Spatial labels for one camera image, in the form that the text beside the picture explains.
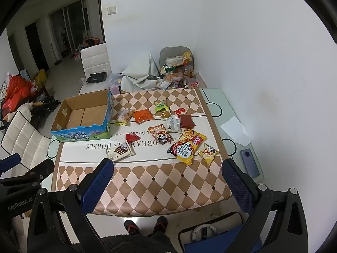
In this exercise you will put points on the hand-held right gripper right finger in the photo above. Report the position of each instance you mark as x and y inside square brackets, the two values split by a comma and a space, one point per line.
[234, 184]

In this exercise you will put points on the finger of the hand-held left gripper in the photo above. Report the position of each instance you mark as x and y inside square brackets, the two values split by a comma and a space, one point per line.
[42, 170]
[10, 162]

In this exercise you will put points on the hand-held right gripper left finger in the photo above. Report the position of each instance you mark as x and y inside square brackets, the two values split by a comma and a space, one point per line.
[98, 184]

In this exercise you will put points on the white chocolate cookie packet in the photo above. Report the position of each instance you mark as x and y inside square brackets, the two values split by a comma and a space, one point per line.
[119, 154]

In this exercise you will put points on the small yellow cartoon packet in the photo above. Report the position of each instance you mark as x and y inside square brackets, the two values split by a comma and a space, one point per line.
[208, 154]

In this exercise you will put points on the yellow red noodle packet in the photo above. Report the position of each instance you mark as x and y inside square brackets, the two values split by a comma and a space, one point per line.
[189, 145]

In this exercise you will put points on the blue printed cardboard box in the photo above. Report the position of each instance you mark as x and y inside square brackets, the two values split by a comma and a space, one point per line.
[79, 116]

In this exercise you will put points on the panda print snack packet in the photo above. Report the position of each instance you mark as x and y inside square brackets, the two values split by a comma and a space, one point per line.
[160, 135]

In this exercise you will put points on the orange snack packet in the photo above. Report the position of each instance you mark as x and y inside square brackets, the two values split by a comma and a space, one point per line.
[143, 116]

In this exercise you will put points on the white printed snack packet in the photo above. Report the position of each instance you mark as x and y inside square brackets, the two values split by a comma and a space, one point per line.
[172, 125]

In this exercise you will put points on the blue grey smartphone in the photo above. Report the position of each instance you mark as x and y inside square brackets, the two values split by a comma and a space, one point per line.
[249, 163]

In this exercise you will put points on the white padded chair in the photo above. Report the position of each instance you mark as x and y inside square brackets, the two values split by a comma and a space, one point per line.
[94, 55]
[23, 137]

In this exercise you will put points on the white paper sheet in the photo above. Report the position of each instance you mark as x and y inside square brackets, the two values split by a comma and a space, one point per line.
[235, 131]

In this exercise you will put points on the person's left foot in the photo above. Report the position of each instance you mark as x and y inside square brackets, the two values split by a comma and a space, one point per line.
[133, 227]

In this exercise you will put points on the person's foot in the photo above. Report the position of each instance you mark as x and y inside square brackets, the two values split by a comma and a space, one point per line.
[160, 224]
[133, 227]

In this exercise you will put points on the white crumpled cloth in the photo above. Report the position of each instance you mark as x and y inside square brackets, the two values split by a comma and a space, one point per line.
[22, 109]

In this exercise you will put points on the red triangular snack packet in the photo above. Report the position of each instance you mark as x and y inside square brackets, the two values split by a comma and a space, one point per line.
[131, 137]

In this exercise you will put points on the white round disc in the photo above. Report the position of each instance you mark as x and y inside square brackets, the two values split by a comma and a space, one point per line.
[204, 233]

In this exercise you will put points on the black equipment pile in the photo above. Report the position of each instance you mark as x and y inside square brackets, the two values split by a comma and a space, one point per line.
[46, 105]

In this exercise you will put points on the person's dark clothing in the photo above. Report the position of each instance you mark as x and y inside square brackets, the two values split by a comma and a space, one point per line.
[137, 243]

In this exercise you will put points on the red cloth pile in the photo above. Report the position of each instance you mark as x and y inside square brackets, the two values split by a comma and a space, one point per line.
[15, 91]

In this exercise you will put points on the person's right foot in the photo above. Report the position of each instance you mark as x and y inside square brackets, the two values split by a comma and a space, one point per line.
[160, 224]

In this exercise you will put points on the dark red snack packet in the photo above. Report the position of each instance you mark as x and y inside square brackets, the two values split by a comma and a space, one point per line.
[187, 121]

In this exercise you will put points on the yellow bag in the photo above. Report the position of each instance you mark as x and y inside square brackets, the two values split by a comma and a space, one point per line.
[40, 77]

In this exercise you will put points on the small red snack packet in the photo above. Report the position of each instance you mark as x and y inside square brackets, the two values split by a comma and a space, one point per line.
[180, 111]

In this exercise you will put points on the pink packet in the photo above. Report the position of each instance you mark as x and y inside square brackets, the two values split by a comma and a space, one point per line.
[115, 89]

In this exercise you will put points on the small brown snack packet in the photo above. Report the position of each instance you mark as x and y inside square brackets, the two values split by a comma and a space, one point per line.
[166, 115]

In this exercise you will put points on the green snack packet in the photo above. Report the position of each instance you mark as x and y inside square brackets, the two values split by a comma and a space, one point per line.
[161, 106]

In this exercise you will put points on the black bag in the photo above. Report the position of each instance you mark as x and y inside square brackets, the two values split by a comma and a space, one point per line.
[96, 78]

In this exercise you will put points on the clear plastic bag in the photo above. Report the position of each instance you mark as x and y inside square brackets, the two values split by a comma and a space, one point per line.
[115, 77]

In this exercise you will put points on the pile of snack packets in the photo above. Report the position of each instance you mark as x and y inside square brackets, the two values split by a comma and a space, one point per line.
[176, 71]

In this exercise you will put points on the grey chair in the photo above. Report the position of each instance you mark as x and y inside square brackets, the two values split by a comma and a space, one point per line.
[173, 51]

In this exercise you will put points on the sliding glass door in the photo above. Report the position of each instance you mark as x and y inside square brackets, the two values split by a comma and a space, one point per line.
[71, 23]

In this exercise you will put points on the white wall switch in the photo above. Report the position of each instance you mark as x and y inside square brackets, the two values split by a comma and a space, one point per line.
[112, 10]

